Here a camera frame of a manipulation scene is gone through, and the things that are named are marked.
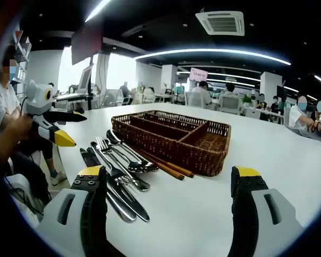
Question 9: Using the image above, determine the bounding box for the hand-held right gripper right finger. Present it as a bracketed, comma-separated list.
[227, 165, 305, 257]

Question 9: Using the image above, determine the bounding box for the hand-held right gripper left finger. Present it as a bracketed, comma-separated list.
[36, 165, 108, 257]

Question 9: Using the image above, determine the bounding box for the brown wicker storage tray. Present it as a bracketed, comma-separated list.
[111, 109, 232, 177]

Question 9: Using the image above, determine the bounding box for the black screen stand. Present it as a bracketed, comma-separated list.
[87, 55, 95, 111]

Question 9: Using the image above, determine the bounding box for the white desk monitor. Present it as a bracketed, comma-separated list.
[77, 63, 95, 95]

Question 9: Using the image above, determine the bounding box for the white shelf rack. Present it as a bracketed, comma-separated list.
[12, 28, 33, 84]

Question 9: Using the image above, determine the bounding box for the white plastic chair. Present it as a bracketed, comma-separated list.
[5, 173, 43, 231]

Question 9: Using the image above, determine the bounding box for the brown wooden chopstick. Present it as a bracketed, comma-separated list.
[137, 148, 195, 178]
[135, 149, 186, 181]

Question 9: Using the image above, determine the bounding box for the dark hanging screen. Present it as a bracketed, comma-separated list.
[71, 20, 105, 66]

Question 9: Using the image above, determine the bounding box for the straight ceiling light strip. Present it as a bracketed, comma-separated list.
[85, 0, 112, 24]

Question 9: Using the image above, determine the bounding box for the white office chair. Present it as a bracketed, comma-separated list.
[218, 95, 242, 115]

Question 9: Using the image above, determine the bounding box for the pink hanging sign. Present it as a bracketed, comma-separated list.
[189, 67, 209, 81]

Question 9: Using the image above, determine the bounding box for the long curved ceiling light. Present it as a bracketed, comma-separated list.
[135, 49, 292, 66]

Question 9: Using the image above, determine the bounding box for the ceiling air conditioner unit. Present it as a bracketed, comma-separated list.
[195, 10, 246, 37]

